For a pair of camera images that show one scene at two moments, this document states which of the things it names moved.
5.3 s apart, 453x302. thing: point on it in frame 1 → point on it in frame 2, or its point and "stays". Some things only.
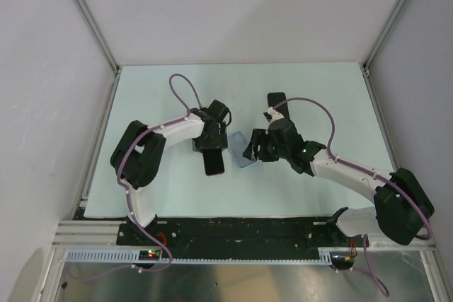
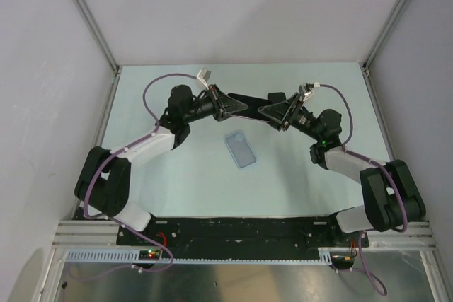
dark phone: x=214 y=163 → x=254 y=105
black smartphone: x=276 y=98 stays
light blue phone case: x=237 y=143 stays
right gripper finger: x=254 y=148 → x=279 y=111
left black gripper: x=220 y=141 → x=223 y=106
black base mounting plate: x=242 y=238 stays
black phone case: x=274 y=98 stays
